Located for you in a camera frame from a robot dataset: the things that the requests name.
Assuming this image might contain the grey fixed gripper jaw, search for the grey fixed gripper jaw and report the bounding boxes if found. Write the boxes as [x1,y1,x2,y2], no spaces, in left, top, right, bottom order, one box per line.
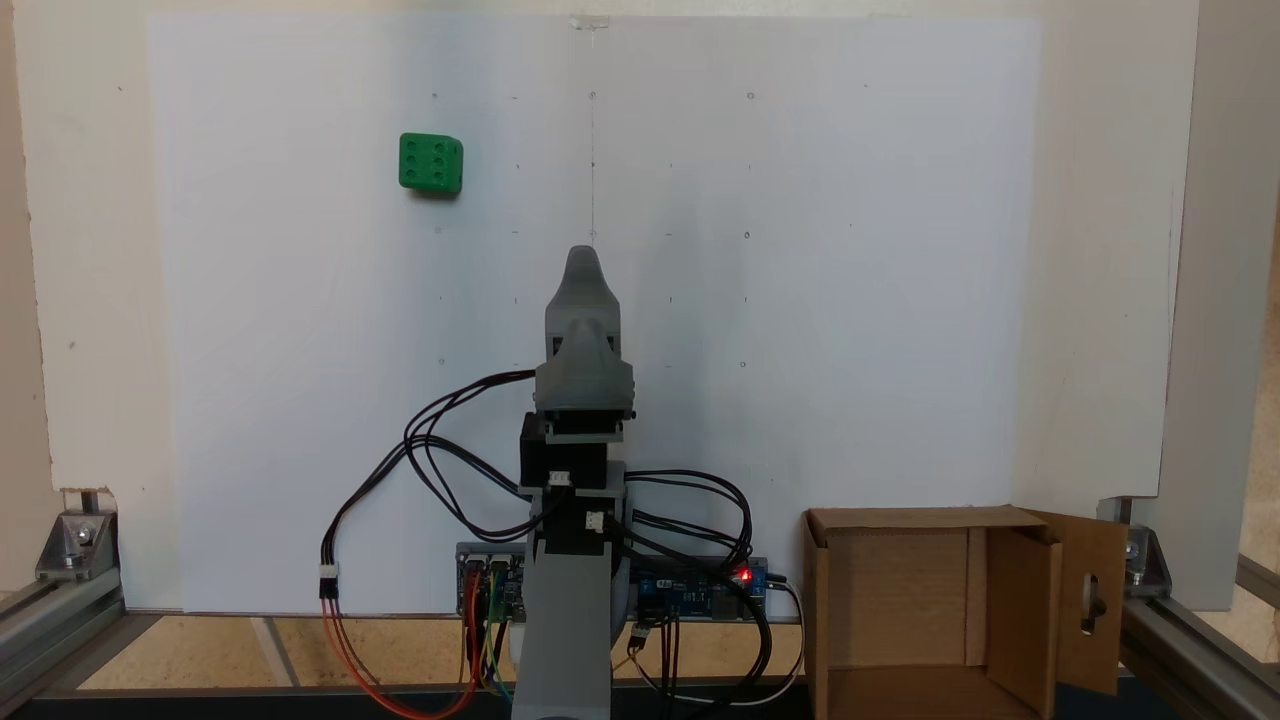
[556,315,614,365]

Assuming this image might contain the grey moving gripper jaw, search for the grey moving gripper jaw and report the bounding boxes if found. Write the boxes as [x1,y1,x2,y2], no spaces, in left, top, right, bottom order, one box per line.
[545,245,622,361]

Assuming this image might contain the green die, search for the green die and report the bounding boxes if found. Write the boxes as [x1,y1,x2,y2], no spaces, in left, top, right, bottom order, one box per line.
[398,133,465,197]

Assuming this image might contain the motor controller circuit board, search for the motor controller circuit board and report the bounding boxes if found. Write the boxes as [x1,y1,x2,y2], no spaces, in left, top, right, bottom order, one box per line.
[457,543,527,623]

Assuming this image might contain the blue power circuit board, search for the blue power circuit board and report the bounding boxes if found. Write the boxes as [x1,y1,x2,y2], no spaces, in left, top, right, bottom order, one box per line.
[630,557,770,623]

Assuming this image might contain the white paper sheet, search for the white paper sheet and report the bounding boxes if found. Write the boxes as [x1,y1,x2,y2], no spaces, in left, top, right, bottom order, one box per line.
[148,12,1041,616]

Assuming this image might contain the brown cardboard box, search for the brown cardboard box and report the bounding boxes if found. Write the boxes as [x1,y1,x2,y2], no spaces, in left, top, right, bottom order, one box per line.
[803,505,1131,720]

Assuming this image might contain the black gripper cable bundle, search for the black gripper cable bundle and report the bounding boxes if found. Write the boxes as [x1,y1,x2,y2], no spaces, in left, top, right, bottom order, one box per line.
[403,369,541,471]

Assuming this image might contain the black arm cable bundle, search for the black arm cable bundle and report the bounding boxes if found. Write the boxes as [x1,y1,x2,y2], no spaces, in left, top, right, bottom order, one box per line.
[600,470,756,573]

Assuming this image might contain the black cable with white connector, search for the black cable with white connector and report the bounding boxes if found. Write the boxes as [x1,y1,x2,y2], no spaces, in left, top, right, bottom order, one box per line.
[320,425,546,601]

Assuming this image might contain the yellow green blue jumper wires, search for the yellow green blue jumper wires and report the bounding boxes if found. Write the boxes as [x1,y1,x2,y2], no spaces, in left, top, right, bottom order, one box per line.
[460,570,517,703]

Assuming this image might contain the black power cable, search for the black power cable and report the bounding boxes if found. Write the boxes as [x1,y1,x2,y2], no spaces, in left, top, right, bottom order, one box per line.
[630,570,779,707]

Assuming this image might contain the orange and red wires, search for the orange and red wires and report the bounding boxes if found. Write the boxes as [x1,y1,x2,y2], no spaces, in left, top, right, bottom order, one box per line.
[320,595,483,720]

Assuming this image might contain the aluminium corner bracket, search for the aluminium corner bracket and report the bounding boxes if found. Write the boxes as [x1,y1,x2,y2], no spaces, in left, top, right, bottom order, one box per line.
[1125,525,1173,598]
[37,510,119,583]

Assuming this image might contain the aluminium frame rail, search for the aluminium frame rail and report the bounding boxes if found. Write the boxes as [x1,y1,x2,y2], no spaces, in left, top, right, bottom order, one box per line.
[1120,590,1280,720]
[0,570,127,707]

